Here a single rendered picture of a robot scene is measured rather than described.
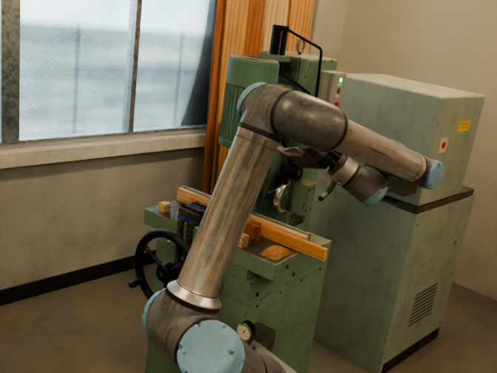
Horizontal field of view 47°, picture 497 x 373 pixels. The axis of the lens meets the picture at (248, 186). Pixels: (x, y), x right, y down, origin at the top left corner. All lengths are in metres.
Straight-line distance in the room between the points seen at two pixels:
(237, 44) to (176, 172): 0.88
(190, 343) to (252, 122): 0.54
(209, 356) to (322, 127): 0.58
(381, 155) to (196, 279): 0.58
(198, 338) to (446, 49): 3.20
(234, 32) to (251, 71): 1.66
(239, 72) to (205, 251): 0.71
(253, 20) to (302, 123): 2.42
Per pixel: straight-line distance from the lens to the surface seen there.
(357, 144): 1.46
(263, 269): 1.89
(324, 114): 1.35
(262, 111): 1.39
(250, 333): 1.93
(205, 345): 1.36
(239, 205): 1.41
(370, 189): 1.82
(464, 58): 4.15
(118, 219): 3.51
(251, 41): 3.72
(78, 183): 3.28
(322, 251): 1.93
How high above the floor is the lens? 1.68
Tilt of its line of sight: 18 degrees down
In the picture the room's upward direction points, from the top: 8 degrees clockwise
